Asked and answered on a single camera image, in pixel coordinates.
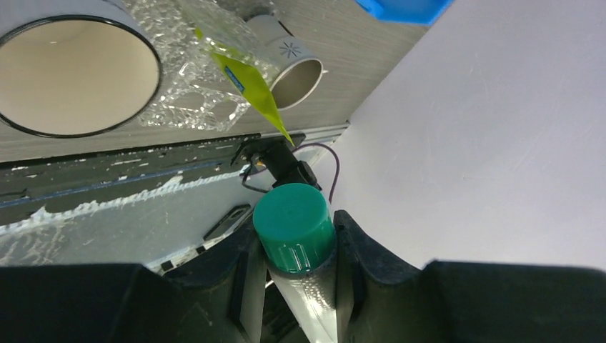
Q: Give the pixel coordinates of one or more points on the small metal cup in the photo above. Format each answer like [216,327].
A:
[299,70]

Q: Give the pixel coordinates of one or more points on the blue three-compartment plastic bin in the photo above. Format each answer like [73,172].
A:
[422,12]

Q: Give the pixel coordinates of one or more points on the white enamel mug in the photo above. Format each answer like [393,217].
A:
[73,69]

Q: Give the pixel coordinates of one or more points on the clear square textured holder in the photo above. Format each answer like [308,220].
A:
[189,37]

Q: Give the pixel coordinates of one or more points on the teal cap toothpaste tube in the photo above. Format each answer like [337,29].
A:
[295,228]

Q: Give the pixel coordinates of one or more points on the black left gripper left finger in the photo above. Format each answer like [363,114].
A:
[218,296]

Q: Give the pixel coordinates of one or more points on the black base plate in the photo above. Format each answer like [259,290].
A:
[62,183]

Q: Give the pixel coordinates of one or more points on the yellow green toothpaste tube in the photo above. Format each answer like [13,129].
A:
[237,66]

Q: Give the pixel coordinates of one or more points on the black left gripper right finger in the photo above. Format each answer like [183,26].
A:
[382,298]

